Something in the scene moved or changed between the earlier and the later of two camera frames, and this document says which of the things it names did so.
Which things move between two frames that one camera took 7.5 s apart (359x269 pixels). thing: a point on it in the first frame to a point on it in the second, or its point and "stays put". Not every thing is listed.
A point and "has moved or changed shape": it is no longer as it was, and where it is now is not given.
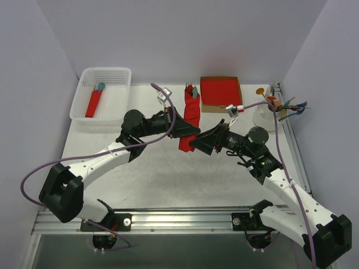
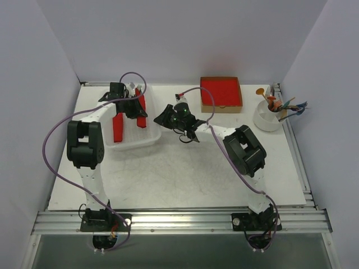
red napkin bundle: (93, 102) to (118, 127)
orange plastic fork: (277, 103) stays put
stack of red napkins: (221, 92) stays put
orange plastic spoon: (260, 91) stays put
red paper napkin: (192, 114) to (141, 120)
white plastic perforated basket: (114, 103) has moved or changed shape
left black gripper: (172, 121) to (136, 111)
